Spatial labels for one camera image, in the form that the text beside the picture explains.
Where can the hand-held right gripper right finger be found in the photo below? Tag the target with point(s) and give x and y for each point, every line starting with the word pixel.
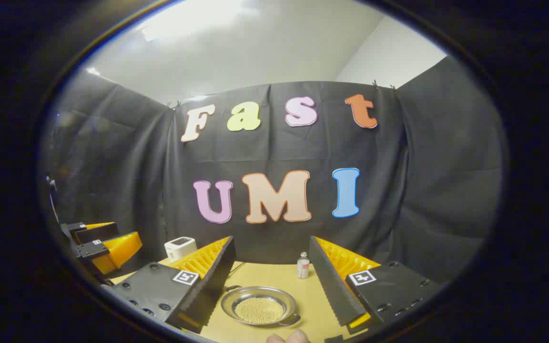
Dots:
pixel 327 286

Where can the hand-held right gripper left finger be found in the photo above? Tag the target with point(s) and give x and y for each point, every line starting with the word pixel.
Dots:
pixel 215 281

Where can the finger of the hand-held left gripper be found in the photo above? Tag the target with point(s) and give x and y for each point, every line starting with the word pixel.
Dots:
pixel 93 250
pixel 96 233

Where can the clear bottle with pink label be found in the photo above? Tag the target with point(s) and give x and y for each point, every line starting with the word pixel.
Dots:
pixel 303 267

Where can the white box appliance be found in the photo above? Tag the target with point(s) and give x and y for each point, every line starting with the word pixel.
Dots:
pixel 179 248

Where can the pile of yellow soybeans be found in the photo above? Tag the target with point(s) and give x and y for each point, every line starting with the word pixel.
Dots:
pixel 259 309

